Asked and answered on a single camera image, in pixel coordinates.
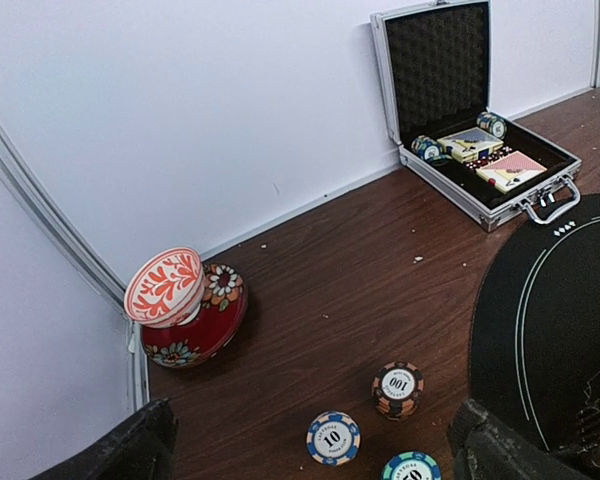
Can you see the aluminium poker case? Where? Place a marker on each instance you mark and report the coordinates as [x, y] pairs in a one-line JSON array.
[[434, 67]]

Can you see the right chip stack in case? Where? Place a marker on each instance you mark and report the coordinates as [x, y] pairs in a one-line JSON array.
[[492, 123]]

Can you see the orange black 100 chip stack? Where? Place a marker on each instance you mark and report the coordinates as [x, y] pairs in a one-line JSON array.
[[396, 390]]

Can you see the chip stack in case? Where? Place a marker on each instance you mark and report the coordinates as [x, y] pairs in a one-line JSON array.
[[430, 151], [492, 123]]

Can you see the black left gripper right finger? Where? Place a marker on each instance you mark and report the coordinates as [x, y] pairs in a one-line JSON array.
[[483, 447]]

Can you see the round black poker mat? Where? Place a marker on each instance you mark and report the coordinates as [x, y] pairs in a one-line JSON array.
[[534, 355]]

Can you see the blue white 10 chip stack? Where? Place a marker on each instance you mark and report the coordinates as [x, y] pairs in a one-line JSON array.
[[333, 438]]

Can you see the left chip stack in case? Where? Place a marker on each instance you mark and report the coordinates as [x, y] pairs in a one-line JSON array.
[[430, 151]]

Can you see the green blue chip stack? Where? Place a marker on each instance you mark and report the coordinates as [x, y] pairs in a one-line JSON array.
[[411, 465]]

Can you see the blue card box in case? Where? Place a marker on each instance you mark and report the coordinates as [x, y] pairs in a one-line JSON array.
[[470, 145]]

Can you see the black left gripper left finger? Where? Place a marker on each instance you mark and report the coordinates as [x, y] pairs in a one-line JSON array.
[[140, 447]]

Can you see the red card box in case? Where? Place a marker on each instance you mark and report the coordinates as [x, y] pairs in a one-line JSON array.
[[510, 171]]

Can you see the red floral plate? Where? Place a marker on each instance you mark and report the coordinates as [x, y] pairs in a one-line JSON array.
[[223, 309]]

